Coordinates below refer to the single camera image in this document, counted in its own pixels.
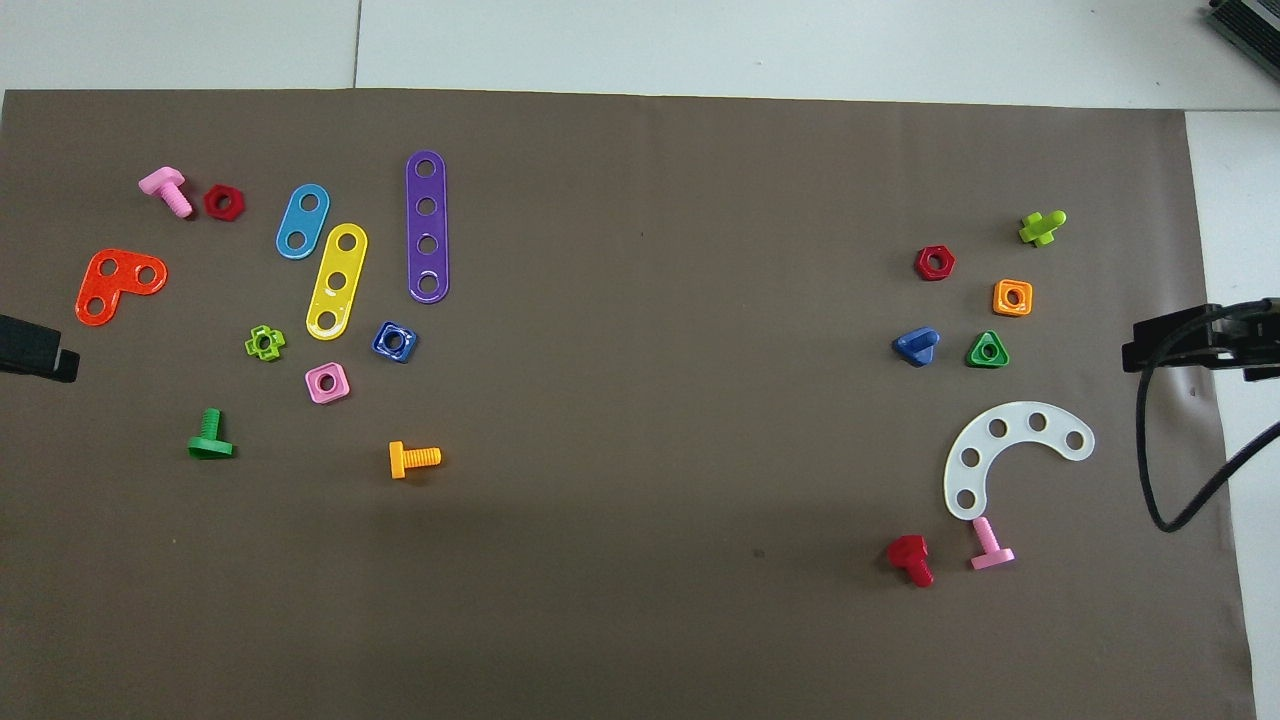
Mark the white curved five-hole plate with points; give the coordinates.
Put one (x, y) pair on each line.
(1017, 421)

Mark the pink square nut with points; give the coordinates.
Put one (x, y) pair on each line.
(341, 393)

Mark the purple four-hole plate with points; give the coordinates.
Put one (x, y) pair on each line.
(427, 225)

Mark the dark grey ribbed device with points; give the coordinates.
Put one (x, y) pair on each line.
(1250, 20)

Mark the blue square nut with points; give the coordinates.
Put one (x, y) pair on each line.
(381, 349)

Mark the brown table mat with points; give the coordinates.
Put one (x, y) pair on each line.
(640, 520)

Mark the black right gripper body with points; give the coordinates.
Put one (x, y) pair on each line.
(1232, 340)

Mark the blue triangle-head screw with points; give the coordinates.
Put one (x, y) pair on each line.
(915, 345)

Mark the orange-red L-shaped plate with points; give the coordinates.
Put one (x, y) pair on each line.
(118, 285)

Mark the green square-head screw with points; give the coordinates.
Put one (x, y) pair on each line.
(210, 447)

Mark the orange square nut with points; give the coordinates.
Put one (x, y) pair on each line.
(1000, 307)

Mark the red hex nut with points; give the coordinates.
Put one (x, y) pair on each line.
(211, 204)
(921, 265)

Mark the pink square-head screw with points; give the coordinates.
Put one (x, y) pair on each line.
(992, 558)
(163, 183)

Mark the yellow three-hole plate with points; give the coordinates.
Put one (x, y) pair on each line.
(342, 262)

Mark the orange square-head screw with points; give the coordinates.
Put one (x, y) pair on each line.
(398, 460)

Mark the green triangle nut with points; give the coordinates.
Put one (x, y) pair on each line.
(975, 360)

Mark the light blue two-hole plate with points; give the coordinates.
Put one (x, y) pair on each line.
(303, 221)

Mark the lime green cross nut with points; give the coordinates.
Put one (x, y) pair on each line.
(251, 346)

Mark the red hex-head screw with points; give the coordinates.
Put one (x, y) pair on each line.
(908, 552)

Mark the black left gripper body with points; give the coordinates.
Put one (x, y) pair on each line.
(30, 348)

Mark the lime green cross-head screw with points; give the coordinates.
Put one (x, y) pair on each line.
(1040, 230)

